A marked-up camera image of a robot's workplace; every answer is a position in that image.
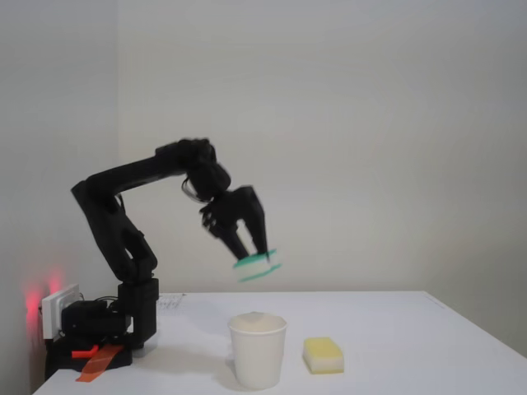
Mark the orange table clamp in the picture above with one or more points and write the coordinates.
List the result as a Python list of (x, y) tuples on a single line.
[(99, 362)]

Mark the yellow and white sponge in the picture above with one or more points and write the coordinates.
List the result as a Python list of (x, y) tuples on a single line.
[(323, 354)]

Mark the white electrical box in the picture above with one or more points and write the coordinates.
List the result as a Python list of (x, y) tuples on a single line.
[(51, 312)]

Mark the white paper cup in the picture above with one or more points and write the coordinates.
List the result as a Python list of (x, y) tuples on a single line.
[(257, 354)]

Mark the green and white sponge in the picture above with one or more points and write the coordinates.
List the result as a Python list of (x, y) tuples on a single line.
[(257, 267)]

